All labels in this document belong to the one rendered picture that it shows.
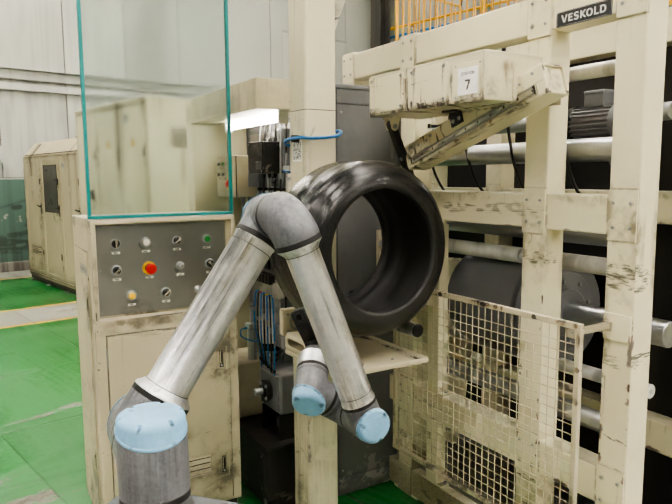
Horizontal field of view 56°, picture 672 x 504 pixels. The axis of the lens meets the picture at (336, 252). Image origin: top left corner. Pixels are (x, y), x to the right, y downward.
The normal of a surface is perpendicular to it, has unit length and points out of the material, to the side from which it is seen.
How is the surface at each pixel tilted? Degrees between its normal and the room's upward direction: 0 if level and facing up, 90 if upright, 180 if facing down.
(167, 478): 86
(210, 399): 90
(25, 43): 90
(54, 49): 90
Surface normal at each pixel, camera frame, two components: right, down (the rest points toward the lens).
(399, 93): -0.86, 0.07
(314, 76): 0.51, 0.10
